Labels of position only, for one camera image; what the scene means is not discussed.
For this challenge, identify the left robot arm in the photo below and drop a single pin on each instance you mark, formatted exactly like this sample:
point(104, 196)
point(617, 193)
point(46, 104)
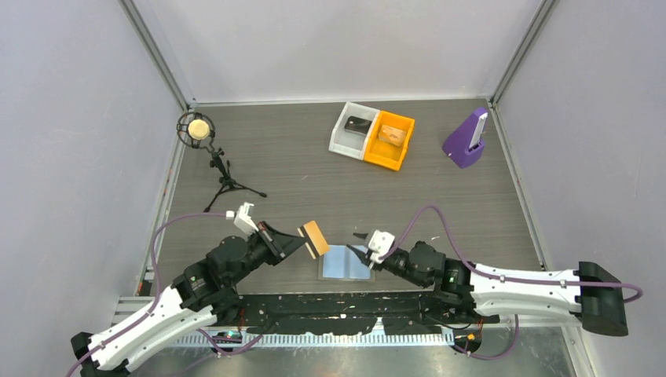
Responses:
point(204, 294)

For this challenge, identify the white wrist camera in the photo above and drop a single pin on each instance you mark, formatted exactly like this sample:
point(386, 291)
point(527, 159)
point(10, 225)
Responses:
point(241, 218)
point(379, 244)

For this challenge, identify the cream round microphone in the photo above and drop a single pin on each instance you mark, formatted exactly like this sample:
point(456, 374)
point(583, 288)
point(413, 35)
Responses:
point(198, 129)

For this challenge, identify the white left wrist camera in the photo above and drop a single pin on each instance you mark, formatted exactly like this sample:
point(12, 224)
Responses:
point(241, 218)

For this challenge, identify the orange plastic bin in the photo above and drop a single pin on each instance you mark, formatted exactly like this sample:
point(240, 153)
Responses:
point(387, 155)

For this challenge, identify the perforated metal rail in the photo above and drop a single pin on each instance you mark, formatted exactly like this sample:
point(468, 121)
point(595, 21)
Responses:
point(372, 339)

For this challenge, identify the orange magnetic stripe credit card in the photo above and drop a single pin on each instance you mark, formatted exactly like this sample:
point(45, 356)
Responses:
point(316, 244)

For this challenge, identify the beige card holder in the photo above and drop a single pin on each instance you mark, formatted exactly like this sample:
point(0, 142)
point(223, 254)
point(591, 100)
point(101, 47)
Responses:
point(340, 263)

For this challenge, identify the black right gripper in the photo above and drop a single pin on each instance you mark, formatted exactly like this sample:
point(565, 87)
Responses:
point(367, 259)

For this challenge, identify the tan card in orange bin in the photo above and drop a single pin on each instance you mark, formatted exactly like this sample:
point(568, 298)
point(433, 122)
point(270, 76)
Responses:
point(391, 135)

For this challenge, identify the black card in white bin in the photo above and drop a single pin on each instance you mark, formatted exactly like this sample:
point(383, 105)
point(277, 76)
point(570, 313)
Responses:
point(356, 125)

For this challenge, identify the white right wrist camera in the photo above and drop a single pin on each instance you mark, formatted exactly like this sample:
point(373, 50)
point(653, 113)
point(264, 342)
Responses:
point(379, 244)

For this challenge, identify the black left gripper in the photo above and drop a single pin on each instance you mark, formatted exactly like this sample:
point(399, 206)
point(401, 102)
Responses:
point(279, 243)

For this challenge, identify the white plastic bin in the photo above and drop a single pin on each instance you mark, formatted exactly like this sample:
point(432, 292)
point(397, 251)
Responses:
point(348, 144)

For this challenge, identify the purple stand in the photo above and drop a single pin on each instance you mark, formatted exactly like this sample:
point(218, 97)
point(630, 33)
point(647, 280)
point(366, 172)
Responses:
point(456, 145)

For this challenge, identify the white device in stand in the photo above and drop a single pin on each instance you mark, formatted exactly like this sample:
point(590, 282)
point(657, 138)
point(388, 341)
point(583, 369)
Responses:
point(478, 130)

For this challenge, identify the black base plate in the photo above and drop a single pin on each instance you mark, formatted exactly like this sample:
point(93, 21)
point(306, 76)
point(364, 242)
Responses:
point(399, 313)

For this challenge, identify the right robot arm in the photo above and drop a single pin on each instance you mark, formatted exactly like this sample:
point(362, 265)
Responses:
point(589, 292)

